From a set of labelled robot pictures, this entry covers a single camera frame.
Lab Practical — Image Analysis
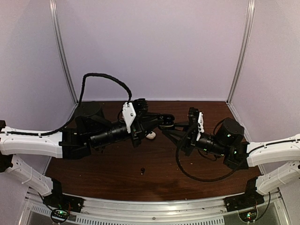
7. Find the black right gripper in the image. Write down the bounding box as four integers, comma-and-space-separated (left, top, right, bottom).
162, 121, 228, 158

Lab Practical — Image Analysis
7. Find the white earbud charging case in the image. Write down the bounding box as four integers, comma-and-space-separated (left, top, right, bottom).
146, 131, 156, 140

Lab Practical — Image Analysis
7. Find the black earbud charging case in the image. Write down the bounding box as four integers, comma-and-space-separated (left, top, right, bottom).
158, 114, 175, 130

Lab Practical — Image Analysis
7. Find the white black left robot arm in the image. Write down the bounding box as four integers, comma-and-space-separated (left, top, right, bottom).
0, 98, 174, 208

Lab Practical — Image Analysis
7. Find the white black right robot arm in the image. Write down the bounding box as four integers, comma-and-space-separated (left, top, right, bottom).
160, 107, 300, 207

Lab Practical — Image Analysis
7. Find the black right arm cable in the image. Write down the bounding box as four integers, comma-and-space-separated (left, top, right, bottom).
175, 128, 300, 182

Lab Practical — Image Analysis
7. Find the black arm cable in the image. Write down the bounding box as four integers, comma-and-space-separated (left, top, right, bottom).
0, 72, 134, 138
175, 128, 300, 182

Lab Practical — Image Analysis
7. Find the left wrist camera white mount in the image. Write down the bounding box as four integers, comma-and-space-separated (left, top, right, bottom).
122, 102, 136, 134

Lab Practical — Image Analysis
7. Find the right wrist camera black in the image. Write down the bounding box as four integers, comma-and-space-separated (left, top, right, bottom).
187, 107, 205, 141

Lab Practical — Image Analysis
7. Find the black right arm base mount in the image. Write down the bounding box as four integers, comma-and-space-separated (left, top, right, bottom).
224, 177, 264, 223

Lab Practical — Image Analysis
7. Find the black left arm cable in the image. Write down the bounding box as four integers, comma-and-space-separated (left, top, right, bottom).
0, 72, 134, 138

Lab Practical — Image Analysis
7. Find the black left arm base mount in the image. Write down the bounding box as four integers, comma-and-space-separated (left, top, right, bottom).
40, 179, 84, 224

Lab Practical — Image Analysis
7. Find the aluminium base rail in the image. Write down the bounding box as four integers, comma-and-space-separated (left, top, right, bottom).
18, 188, 291, 225

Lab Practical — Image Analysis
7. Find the right aluminium frame post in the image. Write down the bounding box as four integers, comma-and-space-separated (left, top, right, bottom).
226, 0, 255, 105

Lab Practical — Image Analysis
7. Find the aluminium frame post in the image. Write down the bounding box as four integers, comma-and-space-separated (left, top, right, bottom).
226, 0, 255, 105
49, 0, 78, 105

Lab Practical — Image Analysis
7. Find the left aluminium frame post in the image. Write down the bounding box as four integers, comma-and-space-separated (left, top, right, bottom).
49, 0, 78, 105

